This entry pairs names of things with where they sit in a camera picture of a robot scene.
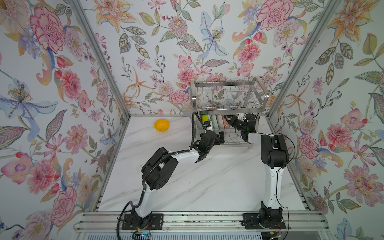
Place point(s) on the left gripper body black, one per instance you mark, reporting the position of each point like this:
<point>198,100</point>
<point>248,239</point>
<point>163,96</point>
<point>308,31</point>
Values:
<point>208,148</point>

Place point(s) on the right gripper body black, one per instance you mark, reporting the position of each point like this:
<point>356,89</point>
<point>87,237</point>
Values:
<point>242,128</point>

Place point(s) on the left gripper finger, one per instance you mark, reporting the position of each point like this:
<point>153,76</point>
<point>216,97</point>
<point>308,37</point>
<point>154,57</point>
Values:
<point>222,138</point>
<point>217,142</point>

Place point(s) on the purple striped glass bowl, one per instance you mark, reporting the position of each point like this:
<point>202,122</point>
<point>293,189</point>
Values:
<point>220,121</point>

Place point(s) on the lime green plastic bowl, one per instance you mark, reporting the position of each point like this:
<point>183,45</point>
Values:
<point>205,118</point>

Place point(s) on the silver two-tier dish rack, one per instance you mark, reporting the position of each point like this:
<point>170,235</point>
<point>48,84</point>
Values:
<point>231,97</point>

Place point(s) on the speckled dark patterned bowl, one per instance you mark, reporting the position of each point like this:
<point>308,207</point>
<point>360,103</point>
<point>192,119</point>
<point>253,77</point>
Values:
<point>225,123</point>

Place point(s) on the pale green glass bowl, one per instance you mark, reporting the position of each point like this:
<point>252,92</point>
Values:
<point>214,122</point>

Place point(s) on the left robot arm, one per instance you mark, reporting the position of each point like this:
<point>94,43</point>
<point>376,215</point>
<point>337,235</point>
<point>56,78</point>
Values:
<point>158,170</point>

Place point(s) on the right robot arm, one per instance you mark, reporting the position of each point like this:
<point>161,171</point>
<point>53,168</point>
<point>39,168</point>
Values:
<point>274,155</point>

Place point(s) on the yellow plastic bowl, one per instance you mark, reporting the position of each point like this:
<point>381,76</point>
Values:
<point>162,125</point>

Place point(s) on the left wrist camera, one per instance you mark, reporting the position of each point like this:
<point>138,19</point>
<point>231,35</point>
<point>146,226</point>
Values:
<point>208,125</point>

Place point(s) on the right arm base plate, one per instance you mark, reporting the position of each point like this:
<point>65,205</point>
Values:
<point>253,221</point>

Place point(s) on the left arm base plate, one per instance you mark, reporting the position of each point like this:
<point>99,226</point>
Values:
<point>135,222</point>

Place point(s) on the aluminium mounting rail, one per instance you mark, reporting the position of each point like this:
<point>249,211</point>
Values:
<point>295,221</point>

